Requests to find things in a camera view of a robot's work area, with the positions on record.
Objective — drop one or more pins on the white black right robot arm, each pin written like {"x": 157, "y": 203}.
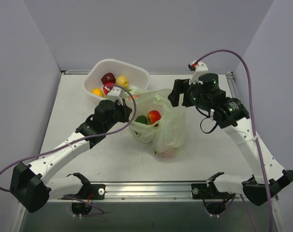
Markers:
{"x": 268, "y": 176}

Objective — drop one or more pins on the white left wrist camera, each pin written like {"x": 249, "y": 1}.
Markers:
{"x": 115, "y": 95}

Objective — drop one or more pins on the red apple from bag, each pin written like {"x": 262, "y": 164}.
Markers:
{"x": 153, "y": 116}

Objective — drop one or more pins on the dark red apple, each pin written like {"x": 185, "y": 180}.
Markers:
{"x": 108, "y": 78}

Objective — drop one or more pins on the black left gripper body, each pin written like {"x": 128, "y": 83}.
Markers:
{"x": 124, "y": 112}

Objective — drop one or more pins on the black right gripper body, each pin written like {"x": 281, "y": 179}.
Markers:
{"x": 181, "y": 90}

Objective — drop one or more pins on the white plastic basket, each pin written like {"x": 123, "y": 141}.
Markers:
{"x": 138, "y": 77}

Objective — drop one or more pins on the bright red apple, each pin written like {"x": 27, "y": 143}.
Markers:
{"x": 108, "y": 87}

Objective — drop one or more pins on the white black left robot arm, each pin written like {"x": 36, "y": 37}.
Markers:
{"x": 29, "y": 182}

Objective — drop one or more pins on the orange fruit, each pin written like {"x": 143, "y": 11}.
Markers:
{"x": 97, "y": 92}

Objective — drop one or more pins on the aluminium table frame rail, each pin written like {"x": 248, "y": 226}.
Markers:
{"x": 242, "y": 133}

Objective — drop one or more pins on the light green plastic bag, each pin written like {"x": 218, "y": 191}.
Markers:
{"x": 165, "y": 137}

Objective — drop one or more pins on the front aluminium mounting rail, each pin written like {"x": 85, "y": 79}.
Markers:
{"x": 139, "y": 191}

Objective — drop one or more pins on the yellow pear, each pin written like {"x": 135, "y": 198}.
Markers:
{"x": 122, "y": 81}

